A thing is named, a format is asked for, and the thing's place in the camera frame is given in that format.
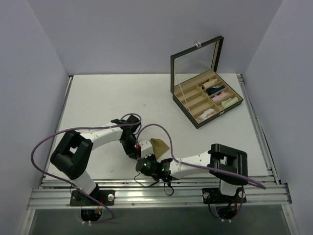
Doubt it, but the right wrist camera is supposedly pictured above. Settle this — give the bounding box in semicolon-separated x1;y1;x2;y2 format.
136;140;154;158

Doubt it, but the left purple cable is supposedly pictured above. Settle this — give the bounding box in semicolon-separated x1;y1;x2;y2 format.
30;113;143;224

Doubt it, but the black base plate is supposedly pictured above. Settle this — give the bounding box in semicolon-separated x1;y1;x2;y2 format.
201;187;247;204
69;189;115;207

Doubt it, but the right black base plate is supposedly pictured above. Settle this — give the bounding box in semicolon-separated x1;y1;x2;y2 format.
201;187;247;204

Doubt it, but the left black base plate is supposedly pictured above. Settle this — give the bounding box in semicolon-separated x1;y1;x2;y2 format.
69;189;115;207

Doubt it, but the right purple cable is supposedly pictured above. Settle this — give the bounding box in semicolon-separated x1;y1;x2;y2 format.
135;123;267;218

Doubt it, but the pale green rolled underwear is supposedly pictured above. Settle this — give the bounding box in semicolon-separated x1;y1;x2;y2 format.
221;97;239;109

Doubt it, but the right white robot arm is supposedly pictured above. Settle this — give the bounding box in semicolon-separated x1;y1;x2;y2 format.
135;143;248;202

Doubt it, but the pink rolled underwear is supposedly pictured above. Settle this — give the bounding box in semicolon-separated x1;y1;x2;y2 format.
211;92;229;103

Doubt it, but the beige rolled underwear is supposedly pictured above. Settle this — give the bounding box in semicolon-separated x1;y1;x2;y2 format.
202;78;218;89

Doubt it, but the black compartment storage box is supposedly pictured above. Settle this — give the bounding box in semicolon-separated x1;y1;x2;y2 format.
170;36;243;129

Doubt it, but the white underwear pink trim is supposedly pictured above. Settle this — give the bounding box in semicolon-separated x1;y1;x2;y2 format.
197;108;216;122

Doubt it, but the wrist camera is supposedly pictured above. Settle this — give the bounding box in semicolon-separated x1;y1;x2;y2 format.
136;140;154;158
126;115;141;128

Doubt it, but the aluminium rail frame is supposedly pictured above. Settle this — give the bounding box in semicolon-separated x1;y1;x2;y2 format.
26;74;292;211

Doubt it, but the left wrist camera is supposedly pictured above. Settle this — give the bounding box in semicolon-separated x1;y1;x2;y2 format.
126;115;141;128

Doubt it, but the purple cable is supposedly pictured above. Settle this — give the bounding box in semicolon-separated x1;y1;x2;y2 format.
30;113;143;224
135;123;267;218

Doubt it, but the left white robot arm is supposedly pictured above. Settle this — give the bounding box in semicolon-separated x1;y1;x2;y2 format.
50;114;141;205

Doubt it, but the navy rolled underwear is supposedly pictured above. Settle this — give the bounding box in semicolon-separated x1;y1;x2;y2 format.
206;85;225;96

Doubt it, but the tan brown underwear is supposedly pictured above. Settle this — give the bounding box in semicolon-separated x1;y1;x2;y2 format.
150;138;170;160

